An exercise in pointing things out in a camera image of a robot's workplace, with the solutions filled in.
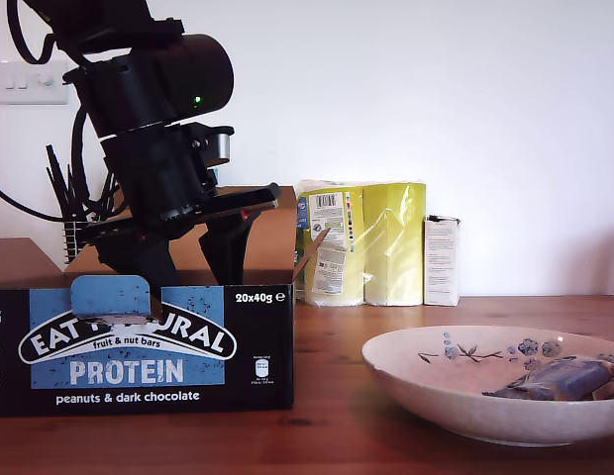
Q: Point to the yellow wrapped paper roll pack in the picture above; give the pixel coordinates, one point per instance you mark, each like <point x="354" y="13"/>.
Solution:
<point x="391" y="247"/>

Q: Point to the white plate blue floral print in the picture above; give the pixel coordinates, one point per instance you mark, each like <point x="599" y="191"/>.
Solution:
<point x="436" y="391"/>

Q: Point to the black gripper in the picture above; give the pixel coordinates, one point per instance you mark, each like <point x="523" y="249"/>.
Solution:
<point x="158" y="178"/>

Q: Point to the blue snack bar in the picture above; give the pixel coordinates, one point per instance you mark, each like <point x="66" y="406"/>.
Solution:
<point x="559" y="381"/>

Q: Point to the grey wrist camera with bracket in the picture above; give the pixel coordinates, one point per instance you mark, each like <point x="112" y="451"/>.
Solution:
<point x="220" y="146"/>

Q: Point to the thin black stick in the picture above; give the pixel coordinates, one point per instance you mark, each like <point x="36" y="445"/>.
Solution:
<point x="100" y="203"/>
<point x="59" y="173"/>
<point x="57" y="192"/>

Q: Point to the blue black snack bar carton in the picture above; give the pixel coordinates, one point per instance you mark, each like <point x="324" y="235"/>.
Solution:
<point x="138" y="356"/>

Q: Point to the small white printed carton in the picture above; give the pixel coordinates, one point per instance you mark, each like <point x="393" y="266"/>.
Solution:
<point x="440" y="267"/>

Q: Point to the white wall light switch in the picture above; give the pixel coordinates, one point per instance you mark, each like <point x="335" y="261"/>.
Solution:
<point x="20" y="94"/>

